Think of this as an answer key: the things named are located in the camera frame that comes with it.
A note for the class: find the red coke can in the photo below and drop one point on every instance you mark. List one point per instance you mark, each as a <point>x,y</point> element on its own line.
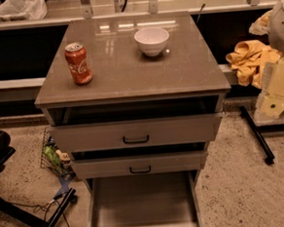
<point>76,58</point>

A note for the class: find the open bottom grey drawer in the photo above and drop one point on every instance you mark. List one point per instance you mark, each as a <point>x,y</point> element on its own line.
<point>149,200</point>

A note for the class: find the black chair base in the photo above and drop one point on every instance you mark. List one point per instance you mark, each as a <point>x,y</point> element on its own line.
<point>26,183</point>

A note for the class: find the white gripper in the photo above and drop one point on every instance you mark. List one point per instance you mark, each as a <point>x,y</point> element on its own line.
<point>281,30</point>

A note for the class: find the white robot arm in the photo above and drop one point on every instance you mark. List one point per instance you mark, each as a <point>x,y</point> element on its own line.
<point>275,34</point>

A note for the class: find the middle grey drawer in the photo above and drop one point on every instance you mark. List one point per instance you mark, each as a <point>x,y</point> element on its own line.
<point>120,166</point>

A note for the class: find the top grey drawer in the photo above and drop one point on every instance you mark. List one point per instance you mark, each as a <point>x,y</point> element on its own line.
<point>159,131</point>

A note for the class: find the yellow crumpled cloth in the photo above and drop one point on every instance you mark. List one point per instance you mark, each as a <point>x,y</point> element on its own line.
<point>249,60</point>

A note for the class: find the white ceramic bowl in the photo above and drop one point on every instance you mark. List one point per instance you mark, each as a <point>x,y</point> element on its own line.
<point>151,41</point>

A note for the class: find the grey drawer cabinet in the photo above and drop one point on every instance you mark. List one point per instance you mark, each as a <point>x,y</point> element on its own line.
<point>126,85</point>

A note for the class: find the wire basket with items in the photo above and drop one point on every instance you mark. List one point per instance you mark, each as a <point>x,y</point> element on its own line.
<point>50,159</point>

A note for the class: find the black metal stand leg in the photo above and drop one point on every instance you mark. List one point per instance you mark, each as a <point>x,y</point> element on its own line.
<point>260,132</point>

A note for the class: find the white plastic bag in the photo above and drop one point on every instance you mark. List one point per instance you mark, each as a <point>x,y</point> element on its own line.
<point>12,10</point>

